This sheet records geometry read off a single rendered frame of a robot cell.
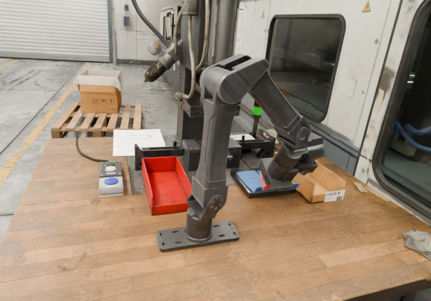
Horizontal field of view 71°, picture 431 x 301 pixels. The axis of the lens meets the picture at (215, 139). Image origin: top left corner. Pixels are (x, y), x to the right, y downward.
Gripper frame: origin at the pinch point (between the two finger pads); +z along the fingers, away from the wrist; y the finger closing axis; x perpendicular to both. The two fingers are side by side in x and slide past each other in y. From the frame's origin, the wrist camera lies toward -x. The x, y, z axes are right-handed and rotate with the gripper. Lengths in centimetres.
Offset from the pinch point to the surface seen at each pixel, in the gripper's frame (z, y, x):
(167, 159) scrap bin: 10.6, 20.6, 25.6
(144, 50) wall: 506, 794, -93
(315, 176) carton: 5.6, 5.4, -25.4
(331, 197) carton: -1.2, -6.3, -21.2
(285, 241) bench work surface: -6.2, -18.8, 4.2
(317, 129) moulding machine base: 18, 38, -52
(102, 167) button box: 13, 21, 47
